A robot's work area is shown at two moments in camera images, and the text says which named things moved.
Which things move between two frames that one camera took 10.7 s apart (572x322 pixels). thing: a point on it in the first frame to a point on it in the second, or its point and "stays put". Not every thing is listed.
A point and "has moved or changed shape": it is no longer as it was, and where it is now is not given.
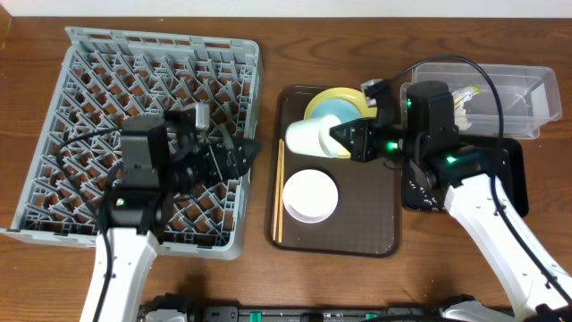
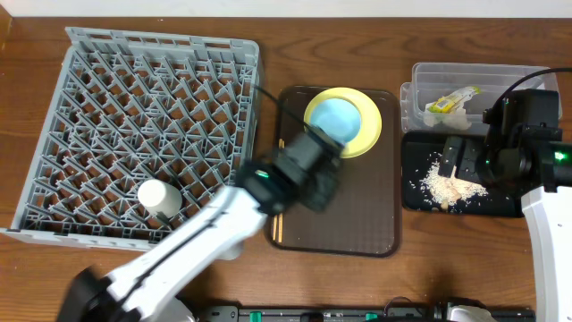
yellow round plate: [349, 95] stays put
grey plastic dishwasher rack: [107, 77] stays put
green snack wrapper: [464, 94] stays put
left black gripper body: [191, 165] to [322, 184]
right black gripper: [364, 143] to [466, 159]
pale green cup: [313, 137] has moved or changed shape
